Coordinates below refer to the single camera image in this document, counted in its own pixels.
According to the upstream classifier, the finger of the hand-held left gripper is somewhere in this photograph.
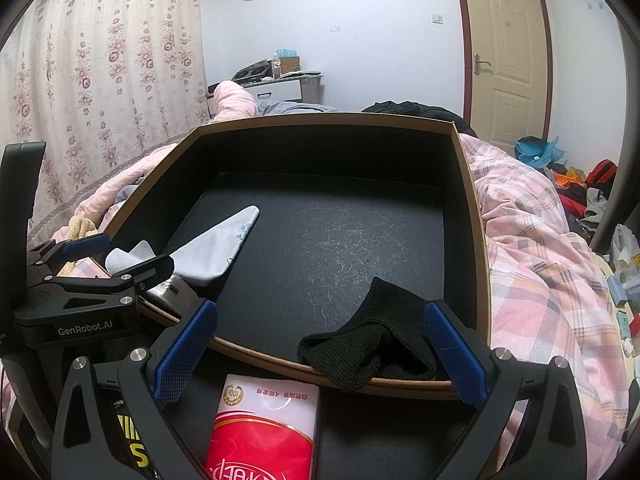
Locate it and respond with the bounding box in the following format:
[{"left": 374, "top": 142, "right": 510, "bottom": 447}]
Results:
[
  {"left": 27, "top": 233, "right": 112, "bottom": 279},
  {"left": 35, "top": 254, "right": 174, "bottom": 312}
]

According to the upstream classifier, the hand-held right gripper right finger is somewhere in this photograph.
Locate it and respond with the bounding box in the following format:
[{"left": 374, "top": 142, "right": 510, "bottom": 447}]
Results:
[{"left": 423, "top": 300, "right": 587, "bottom": 480}]

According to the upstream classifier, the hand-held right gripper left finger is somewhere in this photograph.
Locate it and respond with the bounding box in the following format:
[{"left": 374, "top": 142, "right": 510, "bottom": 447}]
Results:
[{"left": 50, "top": 299, "right": 219, "bottom": 480}]

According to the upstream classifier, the light grey sock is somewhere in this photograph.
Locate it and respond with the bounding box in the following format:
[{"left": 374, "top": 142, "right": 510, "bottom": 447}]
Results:
[{"left": 105, "top": 205, "right": 261, "bottom": 318}]

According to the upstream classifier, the black sock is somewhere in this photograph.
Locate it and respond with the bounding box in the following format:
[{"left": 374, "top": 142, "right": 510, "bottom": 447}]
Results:
[{"left": 297, "top": 276, "right": 438, "bottom": 393}]

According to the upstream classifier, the yellow black packet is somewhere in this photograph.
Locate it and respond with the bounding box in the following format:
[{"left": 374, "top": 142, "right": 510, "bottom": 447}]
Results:
[{"left": 112, "top": 400, "right": 157, "bottom": 480}]

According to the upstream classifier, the red tissue pack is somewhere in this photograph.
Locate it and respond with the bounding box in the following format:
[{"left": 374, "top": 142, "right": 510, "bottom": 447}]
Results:
[{"left": 205, "top": 374, "right": 321, "bottom": 480}]

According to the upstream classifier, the deep cardboard box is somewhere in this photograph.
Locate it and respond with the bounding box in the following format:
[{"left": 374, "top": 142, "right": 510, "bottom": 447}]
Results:
[{"left": 102, "top": 112, "right": 493, "bottom": 401}]

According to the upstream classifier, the beige towel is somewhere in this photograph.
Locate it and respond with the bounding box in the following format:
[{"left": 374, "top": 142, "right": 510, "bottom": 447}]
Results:
[{"left": 67, "top": 216, "right": 101, "bottom": 263}]

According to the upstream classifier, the pink plaid duvet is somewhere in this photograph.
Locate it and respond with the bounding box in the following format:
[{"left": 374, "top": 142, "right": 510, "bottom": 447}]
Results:
[{"left": 0, "top": 135, "right": 632, "bottom": 480}]

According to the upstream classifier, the floral curtain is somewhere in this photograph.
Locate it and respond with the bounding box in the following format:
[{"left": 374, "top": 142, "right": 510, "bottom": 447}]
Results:
[{"left": 0, "top": 0, "right": 211, "bottom": 241}]

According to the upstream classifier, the pink fluffy quilt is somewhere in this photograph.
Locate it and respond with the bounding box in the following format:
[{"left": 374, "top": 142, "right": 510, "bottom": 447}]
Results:
[{"left": 50, "top": 80, "right": 261, "bottom": 241}]

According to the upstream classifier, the white plastic bag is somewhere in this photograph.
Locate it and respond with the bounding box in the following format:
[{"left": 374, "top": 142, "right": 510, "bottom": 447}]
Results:
[{"left": 610, "top": 224, "right": 640, "bottom": 272}]

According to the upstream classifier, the blue plastic bag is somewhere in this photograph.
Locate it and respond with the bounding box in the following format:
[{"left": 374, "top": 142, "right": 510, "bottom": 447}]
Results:
[{"left": 515, "top": 135, "right": 563, "bottom": 168}]

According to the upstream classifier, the grey quilt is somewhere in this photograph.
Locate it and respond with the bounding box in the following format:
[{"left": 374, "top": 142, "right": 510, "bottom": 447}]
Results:
[{"left": 255, "top": 100, "right": 341, "bottom": 117}]

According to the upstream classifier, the white nightstand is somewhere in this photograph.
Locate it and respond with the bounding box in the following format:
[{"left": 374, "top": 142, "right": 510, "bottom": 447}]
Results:
[{"left": 235, "top": 67, "right": 326, "bottom": 106}]

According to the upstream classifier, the black flat appliance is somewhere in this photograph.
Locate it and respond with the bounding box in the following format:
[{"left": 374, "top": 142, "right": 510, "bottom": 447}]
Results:
[{"left": 234, "top": 60, "right": 274, "bottom": 84}]

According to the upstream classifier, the red black bag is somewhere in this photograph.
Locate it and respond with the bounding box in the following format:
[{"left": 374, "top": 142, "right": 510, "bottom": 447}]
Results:
[{"left": 585, "top": 159, "right": 618, "bottom": 186}]

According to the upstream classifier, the dark clothes pile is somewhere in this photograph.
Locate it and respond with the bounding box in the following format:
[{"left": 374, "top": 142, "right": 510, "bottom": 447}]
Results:
[{"left": 361, "top": 101, "right": 478, "bottom": 137}]

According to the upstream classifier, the cream door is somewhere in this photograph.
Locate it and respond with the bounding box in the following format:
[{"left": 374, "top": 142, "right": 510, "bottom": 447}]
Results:
[{"left": 452, "top": 0, "right": 556, "bottom": 156}]

